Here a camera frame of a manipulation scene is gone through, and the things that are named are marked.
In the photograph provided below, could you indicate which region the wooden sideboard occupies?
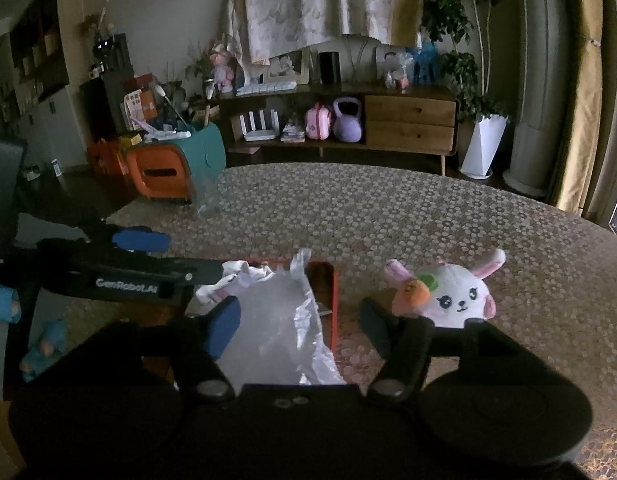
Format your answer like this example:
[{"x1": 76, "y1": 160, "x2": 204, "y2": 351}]
[{"x1": 216, "y1": 82, "x2": 461, "y2": 176}]

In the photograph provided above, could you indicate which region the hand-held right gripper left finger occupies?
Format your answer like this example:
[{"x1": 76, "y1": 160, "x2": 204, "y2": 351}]
[{"x1": 88, "y1": 296, "x2": 242, "y2": 403}]

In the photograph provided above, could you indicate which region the blue toy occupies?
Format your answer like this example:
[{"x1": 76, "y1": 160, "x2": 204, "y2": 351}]
[{"x1": 408, "y1": 40, "x2": 441, "y2": 86}]

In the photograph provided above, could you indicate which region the pink backpack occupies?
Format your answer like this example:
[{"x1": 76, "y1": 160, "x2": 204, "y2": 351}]
[{"x1": 305, "y1": 102, "x2": 335, "y2": 141}]

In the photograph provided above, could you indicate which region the pink wrapped toy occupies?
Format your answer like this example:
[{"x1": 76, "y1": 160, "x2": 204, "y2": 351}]
[{"x1": 385, "y1": 55, "x2": 416, "y2": 92}]

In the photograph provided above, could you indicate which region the purple kettlebell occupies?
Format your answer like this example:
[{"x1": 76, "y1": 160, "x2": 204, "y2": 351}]
[{"x1": 332, "y1": 97, "x2": 364, "y2": 143}]

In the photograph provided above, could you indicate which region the black speaker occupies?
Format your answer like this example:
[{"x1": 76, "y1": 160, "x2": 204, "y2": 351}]
[{"x1": 318, "y1": 50, "x2": 341, "y2": 86}]

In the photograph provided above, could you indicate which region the blue patterned clothing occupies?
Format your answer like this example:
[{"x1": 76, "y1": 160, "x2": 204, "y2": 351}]
[{"x1": 0, "y1": 282, "x2": 69, "y2": 383}]

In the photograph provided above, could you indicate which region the potted plant in white planter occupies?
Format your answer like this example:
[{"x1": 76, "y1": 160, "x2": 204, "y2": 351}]
[{"x1": 421, "y1": 0, "x2": 511, "y2": 180}]

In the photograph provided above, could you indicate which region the stack of small books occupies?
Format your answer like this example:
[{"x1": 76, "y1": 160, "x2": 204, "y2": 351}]
[{"x1": 281, "y1": 119, "x2": 308, "y2": 144}]

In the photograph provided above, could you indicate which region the white and pink bunny plush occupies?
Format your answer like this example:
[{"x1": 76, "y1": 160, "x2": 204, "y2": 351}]
[{"x1": 383, "y1": 247, "x2": 506, "y2": 331}]

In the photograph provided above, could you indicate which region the yellow curtain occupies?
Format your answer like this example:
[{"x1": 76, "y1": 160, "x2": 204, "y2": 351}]
[{"x1": 555, "y1": 0, "x2": 617, "y2": 218}]

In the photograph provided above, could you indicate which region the pink doll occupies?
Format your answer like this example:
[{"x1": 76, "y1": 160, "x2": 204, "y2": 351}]
[{"x1": 208, "y1": 42, "x2": 236, "y2": 95}]

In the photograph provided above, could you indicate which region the orange bag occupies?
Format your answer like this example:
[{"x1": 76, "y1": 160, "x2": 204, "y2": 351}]
[{"x1": 86, "y1": 139, "x2": 132, "y2": 177}]

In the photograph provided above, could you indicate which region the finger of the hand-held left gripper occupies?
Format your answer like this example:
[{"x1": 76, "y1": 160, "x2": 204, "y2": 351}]
[
  {"x1": 161, "y1": 256, "x2": 224, "y2": 287},
  {"x1": 81, "y1": 220, "x2": 170, "y2": 255}
]

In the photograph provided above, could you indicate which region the grey shell cushion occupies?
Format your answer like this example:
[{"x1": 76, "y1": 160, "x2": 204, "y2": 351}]
[{"x1": 308, "y1": 34, "x2": 384, "y2": 83}]

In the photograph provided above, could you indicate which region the white keyboard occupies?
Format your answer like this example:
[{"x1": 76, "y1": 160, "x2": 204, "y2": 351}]
[{"x1": 235, "y1": 80, "x2": 296, "y2": 97}]

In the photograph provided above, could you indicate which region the white router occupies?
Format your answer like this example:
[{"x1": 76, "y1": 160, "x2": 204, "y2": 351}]
[{"x1": 231, "y1": 109, "x2": 280, "y2": 143}]

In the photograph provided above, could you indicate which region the tan cloth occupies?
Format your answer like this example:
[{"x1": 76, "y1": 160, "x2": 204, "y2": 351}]
[{"x1": 388, "y1": 0, "x2": 429, "y2": 48}]

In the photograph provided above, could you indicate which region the red box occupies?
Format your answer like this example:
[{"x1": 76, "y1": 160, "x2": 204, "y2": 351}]
[{"x1": 248, "y1": 257, "x2": 341, "y2": 356}]

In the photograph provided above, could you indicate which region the white printed cloth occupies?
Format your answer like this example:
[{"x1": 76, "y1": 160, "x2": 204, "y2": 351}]
[{"x1": 228, "y1": 0, "x2": 429, "y2": 68}]

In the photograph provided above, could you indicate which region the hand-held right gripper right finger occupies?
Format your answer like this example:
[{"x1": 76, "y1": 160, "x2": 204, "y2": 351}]
[{"x1": 359, "y1": 297, "x2": 534, "y2": 405}]

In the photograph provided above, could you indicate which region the small green plant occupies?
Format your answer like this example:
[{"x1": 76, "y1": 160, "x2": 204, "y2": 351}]
[{"x1": 186, "y1": 42, "x2": 214, "y2": 86}]

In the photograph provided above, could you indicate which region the teal storage bin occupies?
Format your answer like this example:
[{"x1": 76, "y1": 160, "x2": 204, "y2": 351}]
[{"x1": 153, "y1": 121, "x2": 228, "y2": 181}]

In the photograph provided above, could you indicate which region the orange printed box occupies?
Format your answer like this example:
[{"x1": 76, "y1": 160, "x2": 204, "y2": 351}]
[{"x1": 121, "y1": 87, "x2": 162, "y2": 131}]

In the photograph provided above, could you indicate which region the black tall appliance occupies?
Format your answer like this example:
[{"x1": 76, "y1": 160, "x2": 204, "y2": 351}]
[{"x1": 81, "y1": 32, "x2": 136, "y2": 146}]

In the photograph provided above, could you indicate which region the clear plastic bag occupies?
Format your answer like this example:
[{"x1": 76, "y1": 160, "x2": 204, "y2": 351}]
[{"x1": 216, "y1": 247, "x2": 346, "y2": 386}]

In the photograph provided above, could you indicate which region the light photo frame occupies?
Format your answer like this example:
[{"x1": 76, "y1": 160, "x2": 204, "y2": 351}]
[{"x1": 262, "y1": 49, "x2": 311, "y2": 86}]

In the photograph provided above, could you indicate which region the dark wall shelf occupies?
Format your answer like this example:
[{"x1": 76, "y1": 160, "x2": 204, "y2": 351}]
[{"x1": 8, "y1": 0, "x2": 72, "y2": 106}]

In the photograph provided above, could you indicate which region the grey tower air conditioner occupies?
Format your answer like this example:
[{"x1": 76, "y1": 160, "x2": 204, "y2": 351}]
[{"x1": 503, "y1": 0, "x2": 589, "y2": 198}]

